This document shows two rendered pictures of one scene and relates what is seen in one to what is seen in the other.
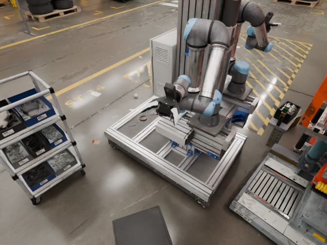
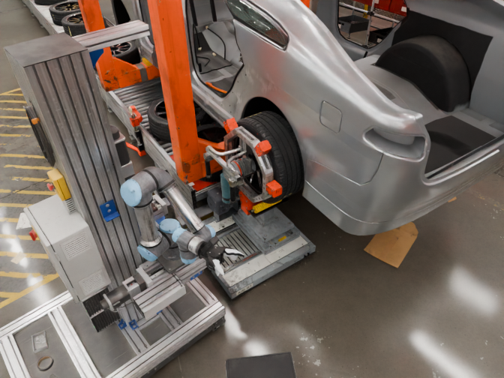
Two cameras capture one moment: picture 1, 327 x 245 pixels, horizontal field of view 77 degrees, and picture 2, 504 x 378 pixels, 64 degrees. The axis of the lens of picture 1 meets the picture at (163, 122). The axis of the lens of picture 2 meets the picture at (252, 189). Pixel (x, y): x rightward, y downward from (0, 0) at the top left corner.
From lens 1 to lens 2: 1.44 m
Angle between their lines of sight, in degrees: 56
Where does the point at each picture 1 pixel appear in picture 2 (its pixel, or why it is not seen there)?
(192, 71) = (152, 223)
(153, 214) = (235, 367)
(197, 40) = (149, 196)
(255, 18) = not seen: hidden behind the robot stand
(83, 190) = not seen: outside the picture
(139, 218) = not seen: outside the picture
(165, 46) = (78, 233)
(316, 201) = (255, 222)
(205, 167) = (184, 299)
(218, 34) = (163, 177)
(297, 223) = (267, 247)
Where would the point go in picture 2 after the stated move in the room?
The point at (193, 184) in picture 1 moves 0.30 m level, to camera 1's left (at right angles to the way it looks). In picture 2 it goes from (204, 319) to (189, 361)
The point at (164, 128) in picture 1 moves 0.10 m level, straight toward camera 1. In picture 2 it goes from (155, 303) to (172, 307)
